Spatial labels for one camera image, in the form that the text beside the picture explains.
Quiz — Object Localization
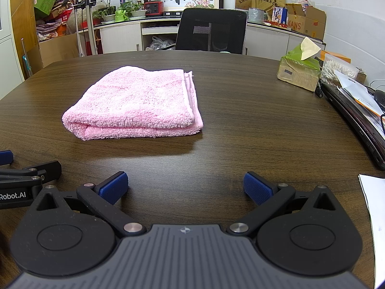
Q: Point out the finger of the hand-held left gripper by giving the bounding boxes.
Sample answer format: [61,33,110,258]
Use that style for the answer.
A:
[0,150,14,167]
[0,161,62,185]

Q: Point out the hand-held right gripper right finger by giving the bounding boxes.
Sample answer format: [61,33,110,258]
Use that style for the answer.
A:
[226,171,336,236]

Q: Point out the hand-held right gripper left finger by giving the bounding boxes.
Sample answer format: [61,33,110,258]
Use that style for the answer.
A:
[35,171,147,238]

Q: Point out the pink towel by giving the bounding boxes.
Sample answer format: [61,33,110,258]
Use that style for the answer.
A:
[62,67,204,141]

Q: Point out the white paper sheet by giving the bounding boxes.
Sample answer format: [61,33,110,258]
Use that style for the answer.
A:
[358,174,385,289]

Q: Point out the dark laptop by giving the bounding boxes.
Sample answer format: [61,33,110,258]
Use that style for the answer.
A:
[320,81,385,171]

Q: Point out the wooden storage shelf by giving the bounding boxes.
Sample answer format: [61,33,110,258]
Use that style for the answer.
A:
[10,0,80,68]

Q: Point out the green tissue box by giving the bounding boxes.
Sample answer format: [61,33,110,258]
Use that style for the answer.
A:
[277,36,327,92]

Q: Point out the white envelopes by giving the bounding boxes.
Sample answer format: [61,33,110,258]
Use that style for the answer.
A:
[333,70,385,118]

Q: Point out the clear cotton swab box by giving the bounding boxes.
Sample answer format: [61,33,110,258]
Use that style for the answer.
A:
[320,54,361,87]

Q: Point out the white low cabinet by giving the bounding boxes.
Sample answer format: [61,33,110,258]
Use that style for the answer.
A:
[93,13,327,59]

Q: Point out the clear plastic bag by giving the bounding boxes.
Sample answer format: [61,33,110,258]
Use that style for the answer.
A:
[146,36,175,51]

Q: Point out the orange box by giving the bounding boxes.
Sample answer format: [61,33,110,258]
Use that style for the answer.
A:
[320,50,351,64]

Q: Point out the green cardboard box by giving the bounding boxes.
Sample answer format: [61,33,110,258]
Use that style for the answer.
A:
[33,0,58,19]

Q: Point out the black mesh office chair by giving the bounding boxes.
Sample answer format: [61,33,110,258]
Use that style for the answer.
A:
[175,8,248,55]

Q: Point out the potted green plant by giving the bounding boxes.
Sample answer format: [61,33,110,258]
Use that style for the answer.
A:
[92,5,116,25]
[118,0,148,20]

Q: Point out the colourful printed box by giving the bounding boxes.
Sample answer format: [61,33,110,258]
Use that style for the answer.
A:
[272,7,288,24]

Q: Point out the open cardboard box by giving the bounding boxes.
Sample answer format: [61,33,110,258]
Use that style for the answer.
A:
[285,2,327,41]

